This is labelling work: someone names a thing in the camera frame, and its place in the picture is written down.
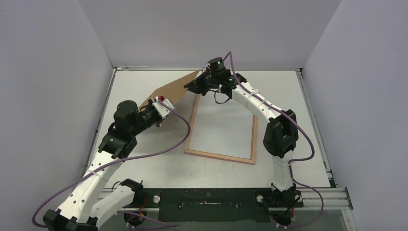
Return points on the aluminium front rail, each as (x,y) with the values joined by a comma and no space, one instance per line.
(322,198)

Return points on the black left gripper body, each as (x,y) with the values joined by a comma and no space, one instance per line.
(148,118)

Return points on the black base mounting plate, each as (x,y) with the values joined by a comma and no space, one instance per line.
(216,204)

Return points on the aluminium table edge rail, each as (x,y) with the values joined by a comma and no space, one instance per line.
(315,128)

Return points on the pink wooden photo frame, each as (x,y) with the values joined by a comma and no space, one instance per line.
(251,143)

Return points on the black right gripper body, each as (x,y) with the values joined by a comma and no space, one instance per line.
(200,85)

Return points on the blue landscape photo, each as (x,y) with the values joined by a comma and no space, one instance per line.
(223,127)

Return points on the brown backing board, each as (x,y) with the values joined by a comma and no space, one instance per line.
(170,84)

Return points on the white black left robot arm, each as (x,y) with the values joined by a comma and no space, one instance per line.
(113,151)

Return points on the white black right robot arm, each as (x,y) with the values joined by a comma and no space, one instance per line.
(280,135)

